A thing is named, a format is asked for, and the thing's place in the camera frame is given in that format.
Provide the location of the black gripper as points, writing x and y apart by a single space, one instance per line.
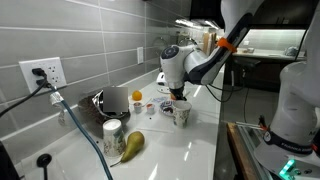
178 94

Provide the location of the floral paper cup upright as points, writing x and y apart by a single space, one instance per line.
181 110

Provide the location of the blue patterned paper bowl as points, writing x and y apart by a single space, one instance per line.
166 107

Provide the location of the small cup red content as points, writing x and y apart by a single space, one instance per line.
150 108

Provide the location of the small cup dark content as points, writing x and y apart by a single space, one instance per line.
137 107

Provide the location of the floral paper cup upside down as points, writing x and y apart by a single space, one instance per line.
113 138

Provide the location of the red yellow apple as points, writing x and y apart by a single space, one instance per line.
172 96

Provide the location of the small white plate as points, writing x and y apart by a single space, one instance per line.
164 90

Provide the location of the white sugar packets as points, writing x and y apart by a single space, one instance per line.
160 99

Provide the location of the white napkin sheet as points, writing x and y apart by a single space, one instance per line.
156 122

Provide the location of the orange fruit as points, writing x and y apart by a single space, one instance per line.
136 95

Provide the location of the green pear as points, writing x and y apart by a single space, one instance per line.
135 143

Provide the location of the shiny metal kettle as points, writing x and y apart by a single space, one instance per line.
112 102

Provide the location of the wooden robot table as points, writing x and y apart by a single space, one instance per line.
242 142

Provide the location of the white wall outlet far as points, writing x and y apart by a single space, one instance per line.
140 54

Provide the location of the white wall outlet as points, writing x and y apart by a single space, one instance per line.
34 72
140 54

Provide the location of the white wall outlet left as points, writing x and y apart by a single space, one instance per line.
34 72

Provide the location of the black suction cup mount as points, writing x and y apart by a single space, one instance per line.
43 161

